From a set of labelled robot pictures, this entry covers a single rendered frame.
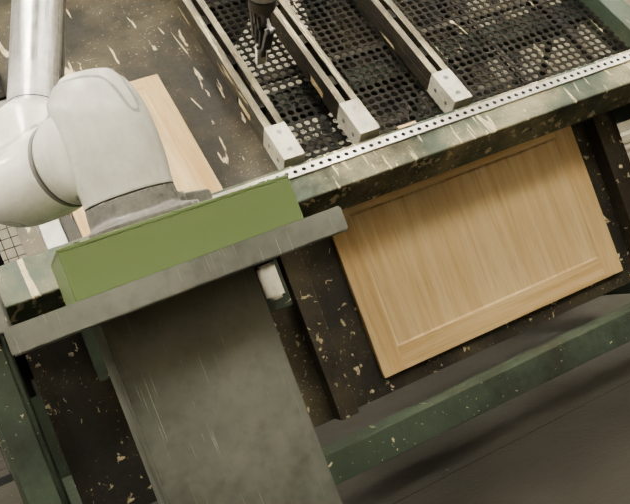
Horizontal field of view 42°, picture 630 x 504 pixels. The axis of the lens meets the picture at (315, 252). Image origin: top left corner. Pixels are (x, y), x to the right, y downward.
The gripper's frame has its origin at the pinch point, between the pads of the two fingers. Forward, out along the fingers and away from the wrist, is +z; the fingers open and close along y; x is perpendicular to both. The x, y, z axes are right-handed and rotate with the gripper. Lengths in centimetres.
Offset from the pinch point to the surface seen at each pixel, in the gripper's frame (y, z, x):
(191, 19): 25.1, 3.6, 10.9
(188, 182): -30.1, 6.8, 34.8
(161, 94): 2.2, 6.6, 29.6
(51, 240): -36, 4, 72
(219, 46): 8.7, 1.3, 9.0
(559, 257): -74, 47, -71
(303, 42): 1.5, 1.9, -14.6
